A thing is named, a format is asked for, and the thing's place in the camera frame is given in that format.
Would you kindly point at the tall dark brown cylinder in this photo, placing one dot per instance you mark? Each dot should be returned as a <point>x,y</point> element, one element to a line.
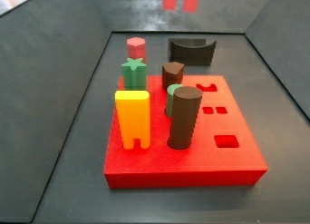
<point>184,113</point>

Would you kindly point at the red peg board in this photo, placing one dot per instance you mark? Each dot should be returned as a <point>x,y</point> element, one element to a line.
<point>222,158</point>

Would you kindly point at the brown pentagon peg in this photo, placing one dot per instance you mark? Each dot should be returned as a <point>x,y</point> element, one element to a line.
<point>171,73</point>

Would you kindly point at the red double-square object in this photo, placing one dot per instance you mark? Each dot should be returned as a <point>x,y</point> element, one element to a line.
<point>190,5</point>

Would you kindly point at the black curved holder stand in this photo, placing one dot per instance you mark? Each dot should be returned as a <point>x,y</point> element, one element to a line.
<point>192,52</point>

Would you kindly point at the yellow orange block peg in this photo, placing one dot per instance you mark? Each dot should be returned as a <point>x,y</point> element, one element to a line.
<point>132,109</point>

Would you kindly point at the red hexagon peg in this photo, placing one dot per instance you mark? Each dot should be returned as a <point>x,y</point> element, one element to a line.
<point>136,48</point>

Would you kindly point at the green star peg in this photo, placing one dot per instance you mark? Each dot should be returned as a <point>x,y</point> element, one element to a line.
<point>133,74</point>

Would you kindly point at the green round cylinder peg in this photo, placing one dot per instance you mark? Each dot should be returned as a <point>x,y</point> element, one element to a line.
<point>170,91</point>

